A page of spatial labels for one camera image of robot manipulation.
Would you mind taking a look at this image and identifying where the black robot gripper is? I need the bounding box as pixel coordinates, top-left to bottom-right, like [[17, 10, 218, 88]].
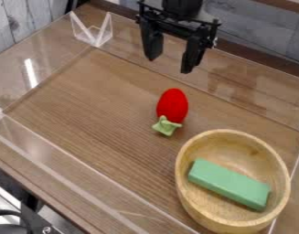
[[137, 0, 221, 74]]

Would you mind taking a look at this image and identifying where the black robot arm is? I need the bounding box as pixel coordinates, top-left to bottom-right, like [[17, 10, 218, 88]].
[[137, 0, 221, 74]]

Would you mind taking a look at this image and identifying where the red plush strawberry fruit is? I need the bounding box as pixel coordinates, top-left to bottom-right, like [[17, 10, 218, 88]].
[[152, 88, 189, 136]]

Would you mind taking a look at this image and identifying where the green rectangular block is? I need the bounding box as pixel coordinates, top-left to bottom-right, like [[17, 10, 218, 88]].
[[188, 158, 272, 211]]

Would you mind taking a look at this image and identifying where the light wooden bowl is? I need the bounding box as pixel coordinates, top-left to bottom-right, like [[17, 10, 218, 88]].
[[176, 129, 292, 234]]

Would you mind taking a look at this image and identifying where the clear acrylic enclosure wall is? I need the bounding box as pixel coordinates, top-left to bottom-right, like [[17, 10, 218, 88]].
[[0, 6, 299, 234]]

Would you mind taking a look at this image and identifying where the black metal stand bracket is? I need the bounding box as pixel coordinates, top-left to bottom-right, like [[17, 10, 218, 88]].
[[22, 194, 55, 234]]

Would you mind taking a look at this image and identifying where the black cable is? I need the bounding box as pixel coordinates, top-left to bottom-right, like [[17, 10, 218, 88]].
[[0, 209, 27, 234]]

